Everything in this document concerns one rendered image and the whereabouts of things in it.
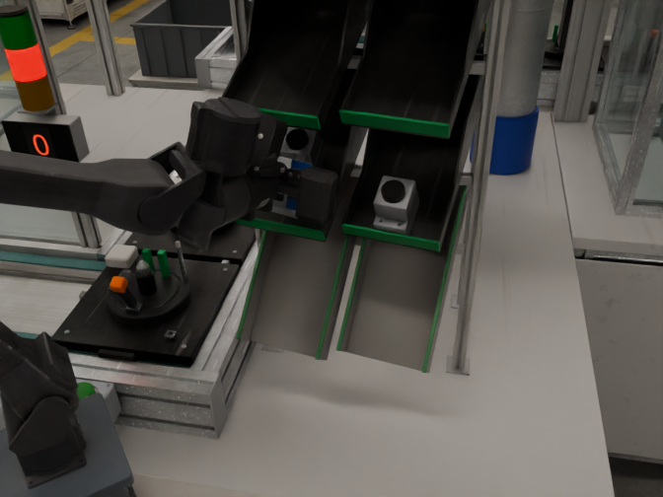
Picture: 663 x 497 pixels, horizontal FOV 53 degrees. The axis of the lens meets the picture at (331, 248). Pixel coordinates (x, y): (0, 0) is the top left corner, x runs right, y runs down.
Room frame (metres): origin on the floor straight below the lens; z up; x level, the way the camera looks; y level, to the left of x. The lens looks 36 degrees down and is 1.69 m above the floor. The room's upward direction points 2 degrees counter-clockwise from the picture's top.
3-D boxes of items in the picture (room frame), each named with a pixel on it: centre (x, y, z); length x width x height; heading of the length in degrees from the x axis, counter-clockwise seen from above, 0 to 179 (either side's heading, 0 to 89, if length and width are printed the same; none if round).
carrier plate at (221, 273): (0.88, 0.31, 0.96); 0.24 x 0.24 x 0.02; 78
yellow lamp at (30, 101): (1.03, 0.47, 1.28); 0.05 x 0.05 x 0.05
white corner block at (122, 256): (0.99, 0.39, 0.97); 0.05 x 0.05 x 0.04; 78
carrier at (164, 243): (1.13, 0.26, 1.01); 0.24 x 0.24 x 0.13; 78
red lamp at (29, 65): (1.03, 0.47, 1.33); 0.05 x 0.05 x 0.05
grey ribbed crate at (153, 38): (3.01, 0.48, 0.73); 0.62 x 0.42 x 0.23; 78
